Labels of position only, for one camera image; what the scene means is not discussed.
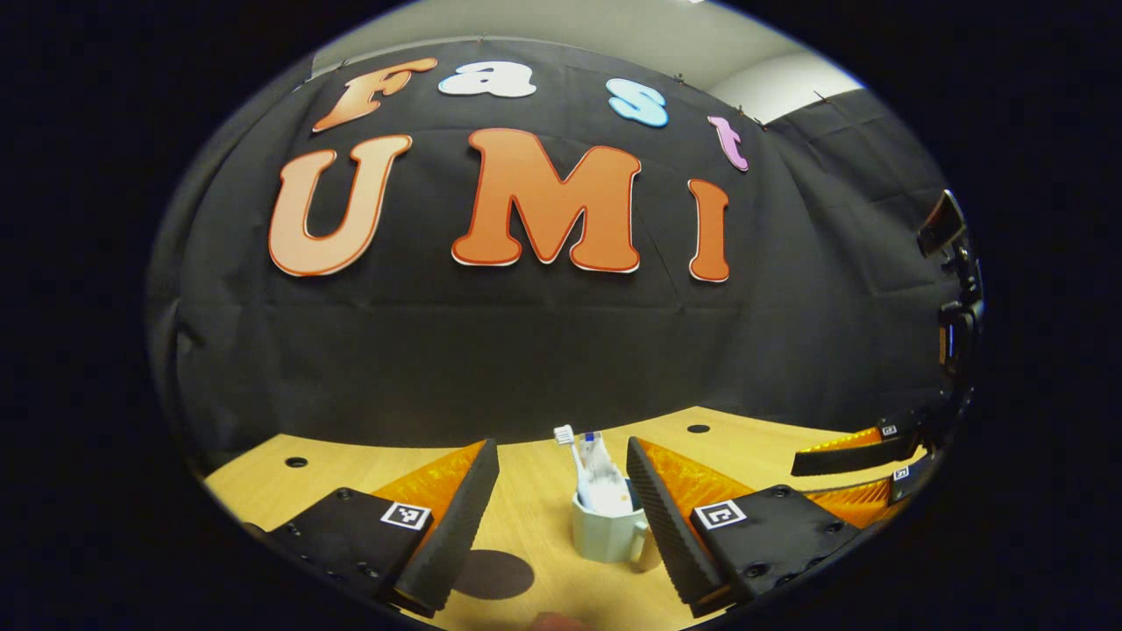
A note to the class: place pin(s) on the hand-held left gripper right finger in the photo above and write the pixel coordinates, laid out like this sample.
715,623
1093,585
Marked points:
666,526

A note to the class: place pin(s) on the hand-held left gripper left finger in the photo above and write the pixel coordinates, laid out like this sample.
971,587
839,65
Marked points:
456,526

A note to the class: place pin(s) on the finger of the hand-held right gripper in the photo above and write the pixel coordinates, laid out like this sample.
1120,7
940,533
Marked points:
850,457
855,504

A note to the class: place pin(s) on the dark round coaster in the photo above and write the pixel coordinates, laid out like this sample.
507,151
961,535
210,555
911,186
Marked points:
495,574

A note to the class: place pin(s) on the white toothpaste tube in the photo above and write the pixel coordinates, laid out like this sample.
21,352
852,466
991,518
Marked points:
605,486

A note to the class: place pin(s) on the pale blue toothbrush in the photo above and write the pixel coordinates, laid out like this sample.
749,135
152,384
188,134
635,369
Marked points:
565,434

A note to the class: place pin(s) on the wooden desktop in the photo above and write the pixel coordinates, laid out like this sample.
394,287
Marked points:
526,491

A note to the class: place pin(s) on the black backdrop cloth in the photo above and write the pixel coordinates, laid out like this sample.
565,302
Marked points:
526,350

